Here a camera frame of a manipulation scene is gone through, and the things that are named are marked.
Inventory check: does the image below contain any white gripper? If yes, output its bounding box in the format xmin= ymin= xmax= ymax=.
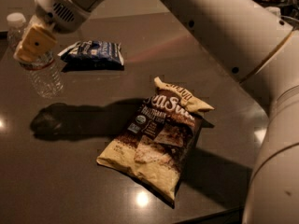
xmin=14 ymin=0 xmax=91 ymax=63

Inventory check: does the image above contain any blue snack bag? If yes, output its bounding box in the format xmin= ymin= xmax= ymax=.
xmin=58 ymin=40 xmax=124 ymax=68

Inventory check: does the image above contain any brown yellow tortilla chip bag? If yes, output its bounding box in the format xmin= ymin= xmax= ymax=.
xmin=96 ymin=77 xmax=212 ymax=203

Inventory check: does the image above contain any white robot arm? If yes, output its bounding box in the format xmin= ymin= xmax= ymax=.
xmin=15 ymin=0 xmax=299 ymax=224

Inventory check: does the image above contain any clear plastic water bottle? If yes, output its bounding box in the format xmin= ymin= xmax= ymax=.
xmin=7 ymin=12 xmax=64 ymax=98

